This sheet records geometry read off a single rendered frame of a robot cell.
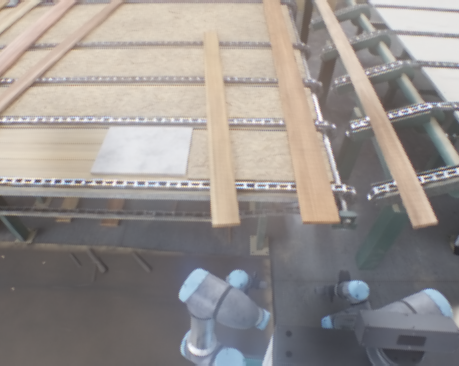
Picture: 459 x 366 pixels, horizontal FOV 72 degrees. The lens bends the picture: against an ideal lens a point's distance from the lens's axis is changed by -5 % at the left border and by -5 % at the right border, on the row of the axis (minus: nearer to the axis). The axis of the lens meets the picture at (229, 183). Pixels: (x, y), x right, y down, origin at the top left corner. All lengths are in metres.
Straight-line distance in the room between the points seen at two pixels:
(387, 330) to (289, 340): 0.15
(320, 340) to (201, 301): 0.55
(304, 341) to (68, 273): 2.45
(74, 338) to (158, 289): 0.65
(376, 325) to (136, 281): 2.28
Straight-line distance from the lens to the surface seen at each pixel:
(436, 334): 0.52
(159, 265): 2.66
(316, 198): 1.92
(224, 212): 1.79
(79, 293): 2.73
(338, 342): 0.56
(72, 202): 3.25
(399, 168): 2.19
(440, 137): 2.56
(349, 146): 3.03
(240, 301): 1.03
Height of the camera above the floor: 2.31
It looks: 48 degrees down
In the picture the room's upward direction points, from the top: straight up
